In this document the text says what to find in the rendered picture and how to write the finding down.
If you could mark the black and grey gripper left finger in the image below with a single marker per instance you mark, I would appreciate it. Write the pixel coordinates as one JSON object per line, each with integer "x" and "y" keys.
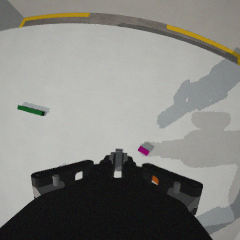
{"x": 60, "y": 177}

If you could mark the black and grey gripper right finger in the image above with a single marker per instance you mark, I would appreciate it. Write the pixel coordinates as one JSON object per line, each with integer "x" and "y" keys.
{"x": 182, "y": 188}

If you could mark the grey rod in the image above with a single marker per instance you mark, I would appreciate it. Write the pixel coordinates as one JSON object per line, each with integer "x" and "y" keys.
{"x": 118, "y": 159}

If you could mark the green rod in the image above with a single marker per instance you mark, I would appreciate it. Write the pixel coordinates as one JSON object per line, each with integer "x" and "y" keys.
{"x": 30, "y": 110}

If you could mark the orange rod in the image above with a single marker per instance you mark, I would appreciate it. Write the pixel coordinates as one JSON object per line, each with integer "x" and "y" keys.
{"x": 155, "y": 180}

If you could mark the magenta rod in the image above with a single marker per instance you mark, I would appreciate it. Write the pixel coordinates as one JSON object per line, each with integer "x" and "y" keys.
{"x": 143, "y": 150}

